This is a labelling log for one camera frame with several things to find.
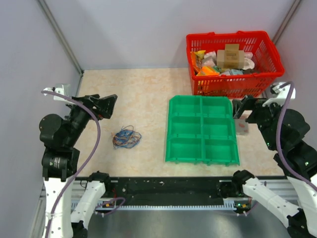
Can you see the green compartment tray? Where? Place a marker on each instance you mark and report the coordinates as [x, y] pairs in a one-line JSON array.
[[201, 129]]

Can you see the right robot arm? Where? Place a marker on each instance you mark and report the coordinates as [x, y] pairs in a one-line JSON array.
[[283, 130]]

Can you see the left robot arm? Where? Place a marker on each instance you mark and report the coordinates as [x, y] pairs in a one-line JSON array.
[[59, 162]]

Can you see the yellow snack packet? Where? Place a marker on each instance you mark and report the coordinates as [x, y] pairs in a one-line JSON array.
[[200, 54]]

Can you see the brown cardboard box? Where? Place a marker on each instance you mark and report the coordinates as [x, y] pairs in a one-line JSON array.
[[230, 57]]

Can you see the grey red packet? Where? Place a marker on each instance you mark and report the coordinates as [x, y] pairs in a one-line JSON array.
[[241, 127]]

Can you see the red plastic basket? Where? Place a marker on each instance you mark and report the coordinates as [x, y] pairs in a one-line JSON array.
[[268, 65]]

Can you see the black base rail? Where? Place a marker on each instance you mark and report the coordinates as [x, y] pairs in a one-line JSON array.
[[171, 191]]

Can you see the orange snack packet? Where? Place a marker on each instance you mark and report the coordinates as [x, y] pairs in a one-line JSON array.
[[208, 71]]

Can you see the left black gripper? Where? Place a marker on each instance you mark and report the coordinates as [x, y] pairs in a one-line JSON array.
[[104, 105]]

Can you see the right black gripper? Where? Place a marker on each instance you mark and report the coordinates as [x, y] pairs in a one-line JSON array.
[[248, 102]]

